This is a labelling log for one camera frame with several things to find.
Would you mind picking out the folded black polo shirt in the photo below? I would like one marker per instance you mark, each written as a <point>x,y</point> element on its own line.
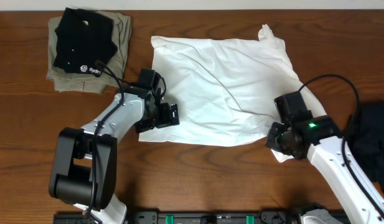
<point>83,37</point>

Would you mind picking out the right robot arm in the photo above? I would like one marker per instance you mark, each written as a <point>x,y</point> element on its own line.
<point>320,141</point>

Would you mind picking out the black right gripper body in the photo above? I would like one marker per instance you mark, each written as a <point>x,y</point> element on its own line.
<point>277,140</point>

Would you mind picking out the folded khaki garment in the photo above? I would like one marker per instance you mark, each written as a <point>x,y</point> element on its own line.
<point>83,81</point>

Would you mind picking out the white t-shirt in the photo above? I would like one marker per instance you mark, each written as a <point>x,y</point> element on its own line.
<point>224,89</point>

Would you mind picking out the dark crumpled garment pile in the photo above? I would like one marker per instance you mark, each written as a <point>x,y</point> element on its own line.
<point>367,140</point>

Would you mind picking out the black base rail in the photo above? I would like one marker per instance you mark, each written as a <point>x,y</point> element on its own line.
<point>310,214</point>

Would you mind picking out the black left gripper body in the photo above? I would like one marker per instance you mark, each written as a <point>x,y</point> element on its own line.
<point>170,115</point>

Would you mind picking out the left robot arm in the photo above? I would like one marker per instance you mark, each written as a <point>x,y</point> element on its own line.
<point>85,163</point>

